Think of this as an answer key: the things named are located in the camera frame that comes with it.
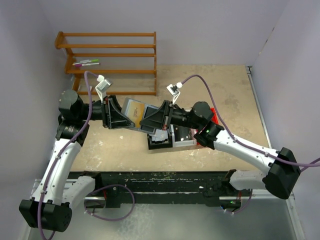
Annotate wooden shelf rack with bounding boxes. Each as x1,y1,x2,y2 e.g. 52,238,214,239
54,31,157,96

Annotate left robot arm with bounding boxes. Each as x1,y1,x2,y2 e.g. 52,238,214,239
18,90,133,233

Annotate white VIP cards pile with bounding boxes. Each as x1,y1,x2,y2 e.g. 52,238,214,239
150,129,168,142

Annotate green marker pen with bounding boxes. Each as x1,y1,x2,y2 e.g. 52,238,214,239
80,58,99,64

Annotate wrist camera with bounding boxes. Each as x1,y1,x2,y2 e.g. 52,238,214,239
95,75,113,102
166,82,183,105

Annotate white plastic bin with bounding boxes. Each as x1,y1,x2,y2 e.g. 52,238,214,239
170,124,197,148

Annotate black cards pile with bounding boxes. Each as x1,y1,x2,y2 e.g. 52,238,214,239
173,125,193,142

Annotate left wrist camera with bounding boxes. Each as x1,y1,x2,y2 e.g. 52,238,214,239
95,75,113,102

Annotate black plastic bin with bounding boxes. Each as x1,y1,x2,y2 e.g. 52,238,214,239
147,130,173,150

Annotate loose purple cable loop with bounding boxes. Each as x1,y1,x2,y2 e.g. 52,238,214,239
83,183,136,221

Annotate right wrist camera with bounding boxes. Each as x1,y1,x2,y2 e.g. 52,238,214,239
166,82,183,105

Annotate pink marker pen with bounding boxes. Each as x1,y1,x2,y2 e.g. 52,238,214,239
73,62,100,68

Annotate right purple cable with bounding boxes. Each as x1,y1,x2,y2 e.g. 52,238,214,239
181,74,320,173

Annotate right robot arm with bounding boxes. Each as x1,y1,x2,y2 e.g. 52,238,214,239
140,100,301,200

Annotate red plastic bin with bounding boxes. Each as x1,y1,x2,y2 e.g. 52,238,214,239
194,107,223,150

